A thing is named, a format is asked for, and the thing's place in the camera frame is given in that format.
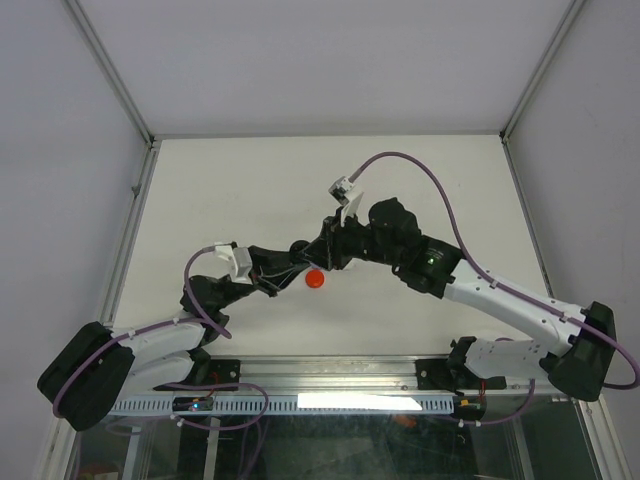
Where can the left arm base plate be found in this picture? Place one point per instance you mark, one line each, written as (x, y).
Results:
(210, 375)

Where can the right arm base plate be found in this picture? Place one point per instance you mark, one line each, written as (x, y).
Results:
(439, 373)

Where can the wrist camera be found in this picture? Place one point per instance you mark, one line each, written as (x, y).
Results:
(348, 195)
(239, 261)

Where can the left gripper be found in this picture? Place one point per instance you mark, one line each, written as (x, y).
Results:
(271, 270)

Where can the black earbud case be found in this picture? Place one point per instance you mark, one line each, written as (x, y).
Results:
(297, 251)

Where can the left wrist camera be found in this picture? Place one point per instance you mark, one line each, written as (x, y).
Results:
(239, 261)

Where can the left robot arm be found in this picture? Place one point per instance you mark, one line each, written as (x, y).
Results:
(100, 366)

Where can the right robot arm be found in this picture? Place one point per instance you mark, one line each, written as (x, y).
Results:
(575, 341)

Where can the slotted cable duct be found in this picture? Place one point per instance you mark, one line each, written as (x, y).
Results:
(299, 404)

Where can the red earbud case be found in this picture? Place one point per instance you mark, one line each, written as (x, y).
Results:
(315, 278)

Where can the aluminium mounting rail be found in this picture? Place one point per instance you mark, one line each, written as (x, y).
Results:
(296, 374)

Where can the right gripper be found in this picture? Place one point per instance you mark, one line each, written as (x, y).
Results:
(337, 234)

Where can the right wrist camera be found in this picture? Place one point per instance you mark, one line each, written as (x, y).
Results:
(348, 195)

